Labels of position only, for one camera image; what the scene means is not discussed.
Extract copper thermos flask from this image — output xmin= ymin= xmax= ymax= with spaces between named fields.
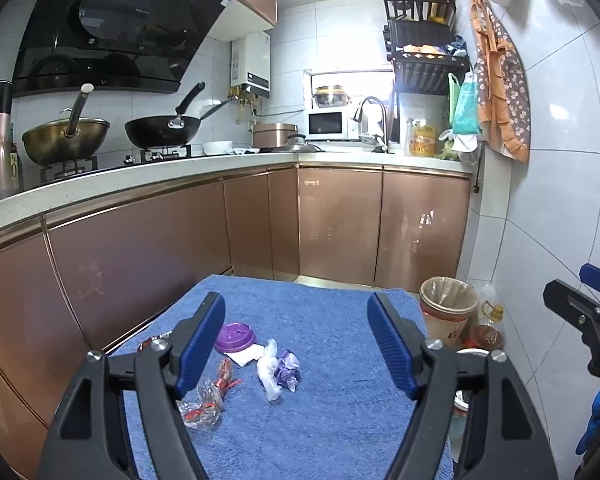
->
xmin=0 ymin=80 xmax=13 ymax=196

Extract blue towel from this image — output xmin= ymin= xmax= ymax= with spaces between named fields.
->
xmin=107 ymin=274 xmax=456 ymax=480

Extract cooking oil bottle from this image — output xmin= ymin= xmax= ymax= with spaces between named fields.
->
xmin=467 ymin=300 xmax=507 ymax=351

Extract orange brown floral apron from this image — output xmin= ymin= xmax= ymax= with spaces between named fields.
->
xmin=470 ymin=0 xmax=532 ymax=164

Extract white water heater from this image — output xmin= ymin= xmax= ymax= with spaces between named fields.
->
xmin=230 ymin=30 xmax=272 ymax=98

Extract person's right forearm blue sleeve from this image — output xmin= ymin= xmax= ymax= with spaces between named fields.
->
xmin=576 ymin=384 xmax=600 ymax=456

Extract copper rice cooker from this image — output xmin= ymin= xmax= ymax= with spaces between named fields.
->
xmin=252 ymin=122 xmax=299 ymax=151

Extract white paper scrap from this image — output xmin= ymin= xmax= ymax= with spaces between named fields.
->
xmin=223 ymin=345 xmax=263 ymax=367

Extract white microwave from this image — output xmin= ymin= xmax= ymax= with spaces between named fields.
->
xmin=307 ymin=108 xmax=361 ymax=142

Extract black dish rack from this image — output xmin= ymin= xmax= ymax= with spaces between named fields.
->
xmin=381 ymin=0 xmax=471 ymax=93

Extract steel kitchen faucet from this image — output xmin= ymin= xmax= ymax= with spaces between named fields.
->
xmin=353 ymin=96 xmax=390 ymax=153

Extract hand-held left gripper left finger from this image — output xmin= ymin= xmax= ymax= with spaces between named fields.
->
xmin=39 ymin=291 xmax=227 ymax=480

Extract white bin with black liner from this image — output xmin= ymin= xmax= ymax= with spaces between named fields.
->
xmin=450 ymin=346 xmax=493 ymax=466

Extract steel pot with glass lid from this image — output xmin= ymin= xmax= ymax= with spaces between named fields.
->
xmin=313 ymin=85 xmax=352 ymax=110

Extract steel pot lid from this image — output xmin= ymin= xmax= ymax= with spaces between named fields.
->
xmin=270 ymin=134 xmax=325 ymax=154

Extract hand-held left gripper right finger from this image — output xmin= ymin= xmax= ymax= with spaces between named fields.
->
xmin=366 ymin=291 xmax=558 ymax=480

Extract white plastic bag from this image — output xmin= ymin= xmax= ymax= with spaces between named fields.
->
xmin=439 ymin=129 xmax=481 ymax=153

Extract small white wrapper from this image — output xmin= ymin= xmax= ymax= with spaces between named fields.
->
xmin=256 ymin=338 xmax=286 ymax=402

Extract purple foil wrapper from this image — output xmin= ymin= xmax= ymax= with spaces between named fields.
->
xmin=272 ymin=350 xmax=302 ymax=392

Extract teal plastic bag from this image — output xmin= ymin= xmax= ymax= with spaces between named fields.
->
xmin=452 ymin=71 xmax=481 ymax=135

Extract purple plastic lid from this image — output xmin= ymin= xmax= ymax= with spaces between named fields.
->
xmin=214 ymin=322 xmax=257 ymax=354

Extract gas stove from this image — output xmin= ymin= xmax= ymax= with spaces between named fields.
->
xmin=40 ymin=144 xmax=193 ymax=183

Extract green cutting board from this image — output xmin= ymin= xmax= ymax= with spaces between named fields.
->
xmin=447 ymin=72 xmax=462 ymax=126

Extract yellow detergent bottle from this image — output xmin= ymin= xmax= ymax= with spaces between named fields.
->
xmin=412 ymin=121 xmax=438 ymax=157

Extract copper base cabinets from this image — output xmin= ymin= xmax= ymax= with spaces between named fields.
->
xmin=0 ymin=162 xmax=473 ymax=471

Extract dark bottle with yellow label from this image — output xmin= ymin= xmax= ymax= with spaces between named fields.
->
xmin=7 ymin=140 xmax=23 ymax=191

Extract clear red printed wrapper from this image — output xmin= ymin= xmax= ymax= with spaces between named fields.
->
xmin=176 ymin=357 xmax=244 ymax=431

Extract black range hood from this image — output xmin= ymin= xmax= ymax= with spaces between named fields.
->
xmin=11 ymin=0 xmax=233 ymax=98

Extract beige bin with clear liner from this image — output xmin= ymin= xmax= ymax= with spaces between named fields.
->
xmin=419 ymin=276 xmax=479 ymax=351

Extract black wok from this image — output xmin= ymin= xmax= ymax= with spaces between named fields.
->
xmin=124 ymin=81 xmax=231 ymax=150

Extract brass wok with lid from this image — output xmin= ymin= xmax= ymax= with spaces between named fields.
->
xmin=21 ymin=84 xmax=111 ymax=166

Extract small red wrapper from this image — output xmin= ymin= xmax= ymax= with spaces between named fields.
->
xmin=137 ymin=332 xmax=173 ymax=352

